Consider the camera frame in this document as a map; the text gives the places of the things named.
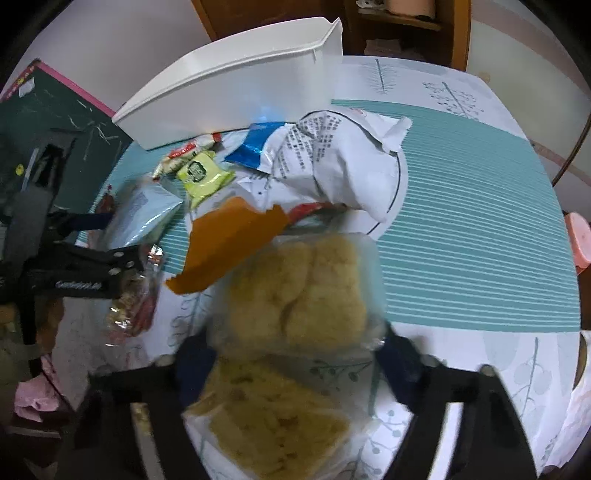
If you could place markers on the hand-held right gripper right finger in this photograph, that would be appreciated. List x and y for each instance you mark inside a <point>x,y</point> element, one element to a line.
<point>400,367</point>

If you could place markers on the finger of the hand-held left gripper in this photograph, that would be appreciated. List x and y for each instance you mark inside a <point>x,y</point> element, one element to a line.
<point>87,221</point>
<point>92,261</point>

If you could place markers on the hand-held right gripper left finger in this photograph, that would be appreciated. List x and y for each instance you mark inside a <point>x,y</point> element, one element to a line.
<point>193,369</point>

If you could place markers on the light blue snack packet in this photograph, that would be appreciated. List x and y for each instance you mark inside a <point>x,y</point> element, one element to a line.
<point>138,212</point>

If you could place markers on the clear nut snack packet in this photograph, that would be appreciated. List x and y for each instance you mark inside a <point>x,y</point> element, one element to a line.
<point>134,304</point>

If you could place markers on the red white cookie packet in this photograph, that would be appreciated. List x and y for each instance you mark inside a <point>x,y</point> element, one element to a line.
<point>184,154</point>

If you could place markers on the orange label rice cracker bag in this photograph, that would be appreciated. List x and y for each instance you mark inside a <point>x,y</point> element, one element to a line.
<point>300,286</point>

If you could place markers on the white plastic bin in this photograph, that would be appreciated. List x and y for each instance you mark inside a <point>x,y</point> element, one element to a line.
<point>240,87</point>

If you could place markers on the white snack bag black text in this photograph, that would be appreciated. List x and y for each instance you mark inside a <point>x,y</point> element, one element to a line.
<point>332,161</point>

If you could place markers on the green snack packet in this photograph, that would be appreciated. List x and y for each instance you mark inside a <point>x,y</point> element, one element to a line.
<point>203,177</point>

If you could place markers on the pink cloth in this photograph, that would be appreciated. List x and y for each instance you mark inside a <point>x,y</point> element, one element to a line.
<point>37,399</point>

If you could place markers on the teal striped tablecloth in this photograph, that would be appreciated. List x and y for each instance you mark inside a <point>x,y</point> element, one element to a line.
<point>471,221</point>

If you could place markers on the blue foil snack packet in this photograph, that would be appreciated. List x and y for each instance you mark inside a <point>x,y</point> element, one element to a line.
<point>249,147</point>

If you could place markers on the pink stool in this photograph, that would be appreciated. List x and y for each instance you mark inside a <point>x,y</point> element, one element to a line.
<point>581,240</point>

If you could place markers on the wooden cabinet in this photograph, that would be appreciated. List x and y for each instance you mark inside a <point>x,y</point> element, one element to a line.
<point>406,32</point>

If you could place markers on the green chalkboard pink frame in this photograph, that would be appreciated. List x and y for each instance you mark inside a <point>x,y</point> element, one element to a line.
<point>60,120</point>

